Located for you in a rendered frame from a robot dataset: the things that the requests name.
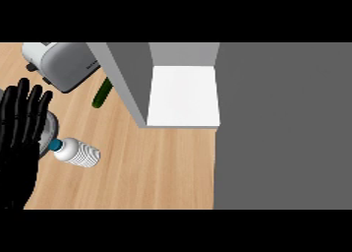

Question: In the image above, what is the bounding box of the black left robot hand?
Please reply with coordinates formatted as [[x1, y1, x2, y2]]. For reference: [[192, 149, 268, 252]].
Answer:
[[0, 77, 53, 211]]

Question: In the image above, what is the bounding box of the dark grey cabinet door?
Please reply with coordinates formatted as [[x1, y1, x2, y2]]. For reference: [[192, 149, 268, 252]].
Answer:
[[212, 42, 352, 211]]

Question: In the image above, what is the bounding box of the grey white toaster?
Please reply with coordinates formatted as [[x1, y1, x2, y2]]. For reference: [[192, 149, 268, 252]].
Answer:
[[20, 42, 102, 95]]

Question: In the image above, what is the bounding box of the white water bottle blue cap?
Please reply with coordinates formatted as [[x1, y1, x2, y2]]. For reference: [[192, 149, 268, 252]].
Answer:
[[47, 137, 102, 169]]

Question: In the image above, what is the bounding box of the green cucumber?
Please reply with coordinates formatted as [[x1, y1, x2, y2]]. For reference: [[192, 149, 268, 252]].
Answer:
[[90, 77, 115, 109]]

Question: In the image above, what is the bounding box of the grey open cabinet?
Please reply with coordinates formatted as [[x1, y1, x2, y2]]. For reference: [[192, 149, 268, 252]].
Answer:
[[84, 42, 221, 129]]

